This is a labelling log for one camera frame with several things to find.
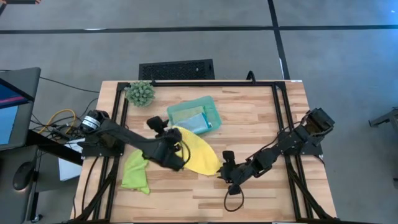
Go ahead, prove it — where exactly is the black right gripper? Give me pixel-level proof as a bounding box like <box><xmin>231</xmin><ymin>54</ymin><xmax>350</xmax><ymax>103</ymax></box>
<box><xmin>217</xmin><ymin>162</ymin><xmax>254</xmax><ymax>196</ymax></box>

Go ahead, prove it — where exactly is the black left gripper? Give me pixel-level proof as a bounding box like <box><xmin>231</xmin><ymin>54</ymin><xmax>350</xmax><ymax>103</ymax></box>
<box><xmin>150</xmin><ymin>129</ymin><xmax>187</xmax><ymax>172</ymax></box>

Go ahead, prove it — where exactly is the yellow microfiber towel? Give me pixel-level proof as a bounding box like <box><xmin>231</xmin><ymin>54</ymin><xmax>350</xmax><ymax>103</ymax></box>
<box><xmin>172</xmin><ymin>126</ymin><xmax>223</xmax><ymax>177</ymax></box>

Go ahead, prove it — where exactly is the lime green microfiber towel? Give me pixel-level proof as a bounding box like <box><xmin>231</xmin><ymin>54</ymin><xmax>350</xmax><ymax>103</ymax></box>
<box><xmin>121</xmin><ymin>149</ymin><xmax>151</xmax><ymax>195</ymax></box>

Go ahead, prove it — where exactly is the light blue microfiber towel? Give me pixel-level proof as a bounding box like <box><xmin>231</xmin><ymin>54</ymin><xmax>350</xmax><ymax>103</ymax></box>
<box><xmin>176</xmin><ymin>112</ymin><xmax>214</xmax><ymax>133</ymax></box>

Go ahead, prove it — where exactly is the mint green microfiber towel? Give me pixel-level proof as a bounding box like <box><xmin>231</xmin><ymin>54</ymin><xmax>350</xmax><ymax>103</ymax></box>
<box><xmin>170</xmin><ymin>105</ymin><xmax>206</xmax><ymax>125</ymax></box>

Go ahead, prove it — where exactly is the teal translucent plastic bin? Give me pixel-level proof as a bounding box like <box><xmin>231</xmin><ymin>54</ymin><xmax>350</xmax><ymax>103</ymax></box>
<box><xmin>166</xmin><ymin>95</ymin><xmax>223</xmax><ymax>136</ymax></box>

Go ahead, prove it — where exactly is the artificial plant in white pot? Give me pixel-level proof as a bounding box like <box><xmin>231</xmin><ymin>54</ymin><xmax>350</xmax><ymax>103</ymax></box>
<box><xmin>124</xmin><ymin>80</ymin><xmax>156</xmax><ymax>108</ymax></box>

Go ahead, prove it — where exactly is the white paper sheet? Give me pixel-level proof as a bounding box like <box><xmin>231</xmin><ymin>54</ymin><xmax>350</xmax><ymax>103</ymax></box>
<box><xmin>58</xmin><ymin>138</ymin><xmax>85</xmax><ymax>182</ymax></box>

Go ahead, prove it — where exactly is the black computer mouse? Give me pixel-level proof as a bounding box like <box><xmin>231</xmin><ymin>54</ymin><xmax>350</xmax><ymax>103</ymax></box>
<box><xmin>12</xmin><ymin>161</ymin><xmax>36</xmax><ymax>192</ymax></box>

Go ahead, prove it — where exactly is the dark grey laptop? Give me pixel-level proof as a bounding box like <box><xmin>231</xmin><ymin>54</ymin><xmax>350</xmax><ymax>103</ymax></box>
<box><xmin>0</xmin><ymin>67</ymin><xmax>42</xmax><ymax>152</ymax></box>

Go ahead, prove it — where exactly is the dark grey side desk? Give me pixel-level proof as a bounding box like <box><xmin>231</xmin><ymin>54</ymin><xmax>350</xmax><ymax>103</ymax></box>
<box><xmin>0</xmin><ymin>129</ymin><xmax>85</xmax><ymax>224</ymax></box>

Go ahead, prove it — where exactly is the black floor stand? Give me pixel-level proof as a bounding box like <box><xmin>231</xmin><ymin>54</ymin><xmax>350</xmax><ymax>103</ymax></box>
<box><xmin>368</xmin><ymin>108</ymin><xmax>398</xmax><ymax>128</ymax></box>

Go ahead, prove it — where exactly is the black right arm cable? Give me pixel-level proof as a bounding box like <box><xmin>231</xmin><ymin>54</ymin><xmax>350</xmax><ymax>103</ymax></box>
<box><xmin>223</xmin><ymin>186</ymin><xmax>245</xmax><ymax>213</ymax></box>

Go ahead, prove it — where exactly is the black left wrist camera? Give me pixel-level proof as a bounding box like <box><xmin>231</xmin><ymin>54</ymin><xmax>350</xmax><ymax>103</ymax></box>
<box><xmin>146</xmin><ymin>116</ymin><xmax>170</xmax><ymax>138</ymax></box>

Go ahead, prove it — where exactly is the black aluminium table frame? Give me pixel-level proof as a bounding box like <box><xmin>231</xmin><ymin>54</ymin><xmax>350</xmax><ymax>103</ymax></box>
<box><xmin>70</xmin><ymin>80</ymin><xmax>338</xmax><ymax>223</ymax></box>

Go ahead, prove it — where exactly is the yellow cable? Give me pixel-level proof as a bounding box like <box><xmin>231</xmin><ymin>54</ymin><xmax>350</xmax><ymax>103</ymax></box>
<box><xmin>39</xmin><ymin>108</ymin><xmax>77</xmax><ymax>134</ymax></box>

